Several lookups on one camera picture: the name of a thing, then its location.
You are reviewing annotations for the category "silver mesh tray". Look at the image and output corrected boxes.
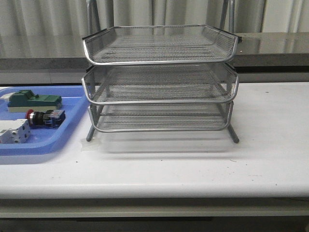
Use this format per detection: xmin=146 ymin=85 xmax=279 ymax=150
xmin=83 ymin=25 xmax=240 ymax=66
xmin=88 ymin=102 xmax=234 ymax=132
xmin=82 ymin=63 xmax=239 ymax=105

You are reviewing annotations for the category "red emergency stop button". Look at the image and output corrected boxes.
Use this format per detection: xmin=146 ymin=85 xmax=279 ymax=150
xmin=25 ymin=109 xmax=66 ymax=128

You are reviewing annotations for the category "blue plastic tray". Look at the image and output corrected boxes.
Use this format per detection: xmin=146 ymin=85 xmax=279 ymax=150
xmin=0 ymin=86 xmax=88 ymax=156

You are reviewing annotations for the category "white circuit breaker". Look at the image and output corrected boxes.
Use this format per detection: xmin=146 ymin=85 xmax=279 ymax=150
xmin=0 ymin=119 xmax=30 ymax=144

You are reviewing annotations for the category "silver metal rack frame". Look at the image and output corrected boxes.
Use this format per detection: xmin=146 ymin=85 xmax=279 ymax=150
xmin=86 ymin=0 xmax=243 ymax=144

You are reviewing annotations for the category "green knife switch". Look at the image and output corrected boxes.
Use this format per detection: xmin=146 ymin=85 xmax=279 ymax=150
xmin=0 ymin=90 xmax=62 ymax=113

